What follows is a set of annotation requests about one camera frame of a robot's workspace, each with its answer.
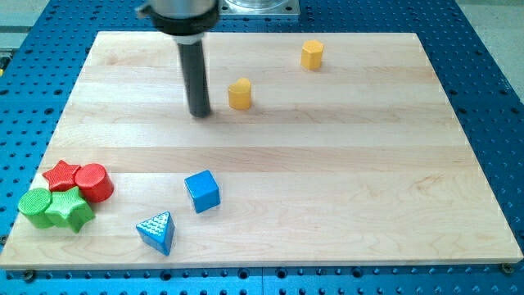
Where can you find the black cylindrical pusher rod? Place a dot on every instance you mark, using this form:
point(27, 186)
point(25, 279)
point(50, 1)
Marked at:
point(195, 79)

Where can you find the black pusher mount collar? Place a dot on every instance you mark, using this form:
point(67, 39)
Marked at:
point(184, 27)

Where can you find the yellow heart block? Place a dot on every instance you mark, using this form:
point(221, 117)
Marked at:
point(239, 94)

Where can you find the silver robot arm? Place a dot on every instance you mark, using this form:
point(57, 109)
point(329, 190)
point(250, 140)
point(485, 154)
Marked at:
point(177, 9)

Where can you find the yellow hexagon block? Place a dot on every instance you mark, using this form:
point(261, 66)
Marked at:
point(311, 54)

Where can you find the blue cube block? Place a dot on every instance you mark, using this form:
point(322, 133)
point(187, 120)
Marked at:
point(203, 191)

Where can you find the red cylinder block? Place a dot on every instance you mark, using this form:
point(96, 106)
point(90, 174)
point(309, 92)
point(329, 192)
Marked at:
point(94, 183)

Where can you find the red star block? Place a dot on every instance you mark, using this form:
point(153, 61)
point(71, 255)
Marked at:
point(61, 177)

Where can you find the blue triangle block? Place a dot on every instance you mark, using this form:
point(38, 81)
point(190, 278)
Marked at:
point(158, 232)

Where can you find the green star block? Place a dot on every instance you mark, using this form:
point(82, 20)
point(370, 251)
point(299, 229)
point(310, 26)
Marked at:
point(68, 209)

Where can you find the wooden board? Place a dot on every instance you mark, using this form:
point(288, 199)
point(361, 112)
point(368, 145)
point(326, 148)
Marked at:
point(362, 162)

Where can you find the green cylinder block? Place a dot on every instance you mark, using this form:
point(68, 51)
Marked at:
point(33, 205)

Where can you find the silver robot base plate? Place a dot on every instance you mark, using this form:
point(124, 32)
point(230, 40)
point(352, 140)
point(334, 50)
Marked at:
point(288, 8)

